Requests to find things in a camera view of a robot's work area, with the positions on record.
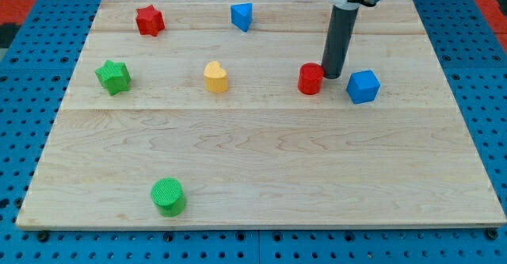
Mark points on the green star block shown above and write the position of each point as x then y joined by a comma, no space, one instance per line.
114,77

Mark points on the yellow heart block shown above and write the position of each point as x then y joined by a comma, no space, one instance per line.
215,78

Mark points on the red star block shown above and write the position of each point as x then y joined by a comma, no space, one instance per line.
149,21

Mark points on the wooden board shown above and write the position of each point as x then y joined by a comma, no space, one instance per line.
260,155

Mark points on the blue triangle block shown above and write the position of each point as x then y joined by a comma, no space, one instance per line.
242,15

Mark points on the red cylinder block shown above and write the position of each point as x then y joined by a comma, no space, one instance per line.
310,78

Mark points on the green cylinder block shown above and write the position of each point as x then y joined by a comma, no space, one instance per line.
168,197

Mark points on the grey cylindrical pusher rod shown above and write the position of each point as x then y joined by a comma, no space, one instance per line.
338,37

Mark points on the blue cube block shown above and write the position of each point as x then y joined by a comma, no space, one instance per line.
363,87

